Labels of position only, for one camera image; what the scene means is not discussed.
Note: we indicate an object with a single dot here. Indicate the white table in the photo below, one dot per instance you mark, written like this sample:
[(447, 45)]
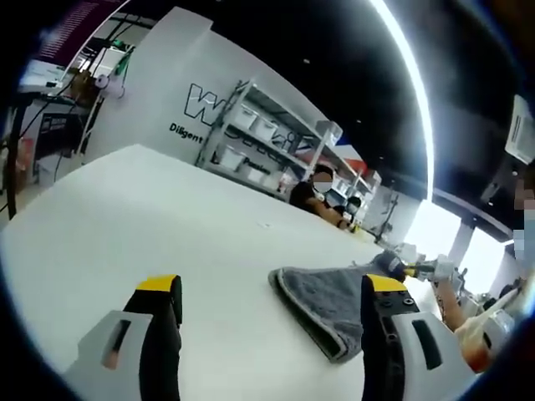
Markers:
[(146, 229)]

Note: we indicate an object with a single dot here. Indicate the red blue wall banner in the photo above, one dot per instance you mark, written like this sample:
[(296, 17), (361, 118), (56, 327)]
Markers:
[(353, 150)]

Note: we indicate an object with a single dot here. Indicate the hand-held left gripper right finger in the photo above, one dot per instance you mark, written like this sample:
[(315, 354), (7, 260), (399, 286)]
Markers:
[(401, 359)]

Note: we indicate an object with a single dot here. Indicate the grey metal storage shelf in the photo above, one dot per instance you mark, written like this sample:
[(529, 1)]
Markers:
[(355, 179), (271, 108)]

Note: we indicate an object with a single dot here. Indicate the group of white storage bins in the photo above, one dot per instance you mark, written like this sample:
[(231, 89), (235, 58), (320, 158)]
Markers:
[(265, 127)]

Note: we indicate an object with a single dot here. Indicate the white ceiling air vent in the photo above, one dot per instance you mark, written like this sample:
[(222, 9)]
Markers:
[(520, 129)]

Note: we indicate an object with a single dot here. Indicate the grey plush towel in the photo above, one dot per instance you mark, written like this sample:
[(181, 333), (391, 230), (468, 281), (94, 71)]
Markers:
[(322, 301)]

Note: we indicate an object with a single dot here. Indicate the black sign panel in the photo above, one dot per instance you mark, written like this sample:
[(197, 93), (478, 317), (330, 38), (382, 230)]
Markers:
[(58, 133)]

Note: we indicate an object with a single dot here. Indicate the person's upper body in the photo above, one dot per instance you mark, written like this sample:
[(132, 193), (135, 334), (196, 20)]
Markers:
[(501, 303)]

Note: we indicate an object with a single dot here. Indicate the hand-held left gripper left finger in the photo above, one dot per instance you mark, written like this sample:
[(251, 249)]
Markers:
[(121, 359)]

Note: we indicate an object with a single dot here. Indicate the lilac cylinder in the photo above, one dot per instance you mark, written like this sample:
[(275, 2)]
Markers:
[(104, 82)]

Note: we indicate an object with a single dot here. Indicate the black tripod stand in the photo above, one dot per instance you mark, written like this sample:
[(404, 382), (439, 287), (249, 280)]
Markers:
[(388, 217)]

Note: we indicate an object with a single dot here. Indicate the green hanging item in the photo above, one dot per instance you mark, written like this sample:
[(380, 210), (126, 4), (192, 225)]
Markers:
[(123, 58)]

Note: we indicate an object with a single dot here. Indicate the long ceiling light strip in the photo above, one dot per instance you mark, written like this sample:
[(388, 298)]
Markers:
[(411, 83)]

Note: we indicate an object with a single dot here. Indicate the pink display monitor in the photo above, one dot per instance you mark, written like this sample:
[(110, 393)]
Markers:
[(71, 25)]

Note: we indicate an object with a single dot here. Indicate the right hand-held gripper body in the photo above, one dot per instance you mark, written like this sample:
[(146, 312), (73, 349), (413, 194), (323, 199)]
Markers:
[(439, 269)]

